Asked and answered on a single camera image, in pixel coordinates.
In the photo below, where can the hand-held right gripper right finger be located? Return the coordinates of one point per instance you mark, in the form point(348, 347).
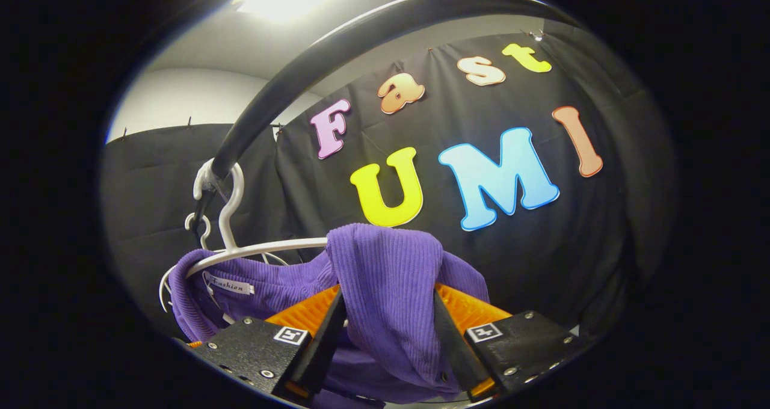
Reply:
point(454, 343)

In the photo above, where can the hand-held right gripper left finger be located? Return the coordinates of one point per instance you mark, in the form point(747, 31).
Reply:
point(325, 343)

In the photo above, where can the purple knit clothes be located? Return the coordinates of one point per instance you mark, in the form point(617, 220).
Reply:
point(385, 276)

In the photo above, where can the white plastic hanger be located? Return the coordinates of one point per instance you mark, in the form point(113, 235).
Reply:
point(206, 224)
point(283, 244)

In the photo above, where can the black clothes rack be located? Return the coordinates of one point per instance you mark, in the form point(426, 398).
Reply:
point(313, 54)

